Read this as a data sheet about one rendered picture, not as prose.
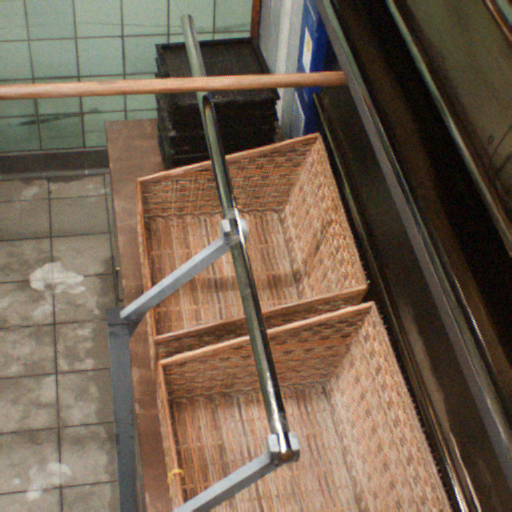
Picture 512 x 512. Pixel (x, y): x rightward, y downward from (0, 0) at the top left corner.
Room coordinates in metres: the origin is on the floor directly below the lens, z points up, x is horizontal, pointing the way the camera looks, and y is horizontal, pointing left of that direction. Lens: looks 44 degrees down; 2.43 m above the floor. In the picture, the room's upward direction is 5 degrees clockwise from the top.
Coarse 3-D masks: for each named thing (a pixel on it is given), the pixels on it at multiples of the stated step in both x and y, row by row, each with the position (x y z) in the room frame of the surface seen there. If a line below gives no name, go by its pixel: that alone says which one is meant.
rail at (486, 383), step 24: (336, 0) 1.73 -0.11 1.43; (336, 24) 1.64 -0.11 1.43; (360, 72) 1.49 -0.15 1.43; (384, 120) 1.36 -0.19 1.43; (384, 144) 1.30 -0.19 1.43; (408, 168) 1.24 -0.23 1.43; (408, 192) 1.18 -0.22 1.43; (432, 240) 1.08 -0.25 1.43; (432, 264) 1.04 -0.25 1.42; (456, 288) 0.98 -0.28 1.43; (456, 312) 0.94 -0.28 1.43; (480, 336) 0.90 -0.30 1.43; (480, 360) 0.86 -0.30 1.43; (504, 408) 0.78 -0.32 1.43; (504, 432) 0.75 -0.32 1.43
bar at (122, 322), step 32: (192, 32) 1.98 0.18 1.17; (192, 64) 1.86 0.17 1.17; (224, 160) 1.54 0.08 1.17; (224, 192) 1.44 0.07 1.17; (224, 224) 1.36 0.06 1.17; (160, 288) 1.32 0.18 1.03; (128, 320) 1.30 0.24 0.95; (256, 320) 1.13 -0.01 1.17; (128, 352) 1.29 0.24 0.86; (256, 352) 1.06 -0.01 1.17; (128, 384) 1.29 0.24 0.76; (128, 416) 1.29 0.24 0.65; (128, 448) 1.29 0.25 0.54; (288, 448) 0.88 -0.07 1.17; (128, 480) 1.29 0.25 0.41; (224, 480) 0.88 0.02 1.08; (256, 480) 0.87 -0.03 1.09
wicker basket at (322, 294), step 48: (288, 144) 2.05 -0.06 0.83; (144, 192) 1.98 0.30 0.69; (192, 192) 2.00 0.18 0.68; (288, 192) 2.06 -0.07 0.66; (336, 192) 1.85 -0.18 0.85; (144, 240) 1.75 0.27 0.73; (192, 240) 1.92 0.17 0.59; (288, 240) 1.95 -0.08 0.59; (336, 240) 1.74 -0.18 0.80; (144, 288) 1.71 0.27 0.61; (192, 288) 1.74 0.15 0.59; (288, 288) 1.77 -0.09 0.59; (336, 288) 1.64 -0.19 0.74; (192, 336) 1.47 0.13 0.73; (240, 336) 1.49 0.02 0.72
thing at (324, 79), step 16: (128, 80) 1.72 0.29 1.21; (144, 80) 1.73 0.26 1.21; (160, 80) 1.73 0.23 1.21; (176, 80) 1.74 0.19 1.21; (192, 80) 1.74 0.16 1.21; (208, 80) 1.75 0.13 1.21; (224, 80) 1.75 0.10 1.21; (240, 80) 1.76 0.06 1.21; (256, 80) 1.77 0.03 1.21; (272, 80) 1.77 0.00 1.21; (288, 80) 1.78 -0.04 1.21; (304, 80) 1.79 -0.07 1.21; (320, 80) 1.79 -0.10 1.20; (336, 80) 1.80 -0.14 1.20; (0, 96) 1.65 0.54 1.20; (16, 96) 1.66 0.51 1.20; (32, 96) 1.67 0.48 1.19; (48, 96) 1.67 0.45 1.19; (64, 96) 1.68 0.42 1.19; (80, 96) 1.69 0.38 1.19
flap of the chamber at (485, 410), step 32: (320, 0) 1.76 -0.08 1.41; (352, 0) 1.78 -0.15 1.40; (352, 32) 1.66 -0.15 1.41; (384, 32) 1.68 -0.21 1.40; (384, 64) 1.57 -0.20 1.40; (352, 96) 1.48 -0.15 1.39; (384, 96) 1.46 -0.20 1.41; (416, 96) 1.48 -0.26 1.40; (416, 128) 1.38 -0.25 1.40; (384, 160) 1.28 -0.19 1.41; (416, 160) 1.29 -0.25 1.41; (448, 160) 1.31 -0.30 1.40; (448, 192) 1.22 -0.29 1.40; (448, 224) 1.14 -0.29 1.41; (480, 224) 1.16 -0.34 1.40; (448, 256) 1.07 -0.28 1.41; (480, 256) 1.09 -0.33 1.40; (480, 288) 1.02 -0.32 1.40; (448, 320) 0.95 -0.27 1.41; (480, 320) 0.95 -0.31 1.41; (480, 384) 0.83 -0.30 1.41
